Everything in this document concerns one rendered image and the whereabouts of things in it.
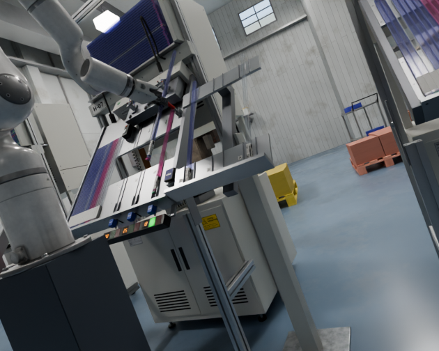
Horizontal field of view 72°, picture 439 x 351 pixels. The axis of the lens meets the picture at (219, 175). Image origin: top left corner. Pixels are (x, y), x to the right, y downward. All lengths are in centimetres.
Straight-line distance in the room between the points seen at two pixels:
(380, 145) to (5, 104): 400
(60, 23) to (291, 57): 983
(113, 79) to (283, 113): 950
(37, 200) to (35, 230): 7
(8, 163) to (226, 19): 1084
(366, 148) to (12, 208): 395
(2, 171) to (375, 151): 400
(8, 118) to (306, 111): 993
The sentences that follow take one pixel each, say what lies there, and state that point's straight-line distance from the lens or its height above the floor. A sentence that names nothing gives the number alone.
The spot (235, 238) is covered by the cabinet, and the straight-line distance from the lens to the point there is 139.
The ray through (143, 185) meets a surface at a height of 79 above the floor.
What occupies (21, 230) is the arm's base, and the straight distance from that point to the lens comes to 77.
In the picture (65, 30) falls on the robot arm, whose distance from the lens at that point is 111.
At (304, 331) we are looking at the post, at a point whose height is 11.
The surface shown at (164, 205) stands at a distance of 114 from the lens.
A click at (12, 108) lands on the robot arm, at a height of 102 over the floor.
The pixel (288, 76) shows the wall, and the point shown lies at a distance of 1058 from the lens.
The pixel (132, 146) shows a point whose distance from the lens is 155.
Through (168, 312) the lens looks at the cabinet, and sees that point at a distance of 181.
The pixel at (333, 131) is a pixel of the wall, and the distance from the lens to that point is 1042.
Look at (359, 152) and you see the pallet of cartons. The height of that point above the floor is 28.
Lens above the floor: 76
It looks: 2 degrees down
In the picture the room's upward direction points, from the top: 21 degrees counter-clockwise
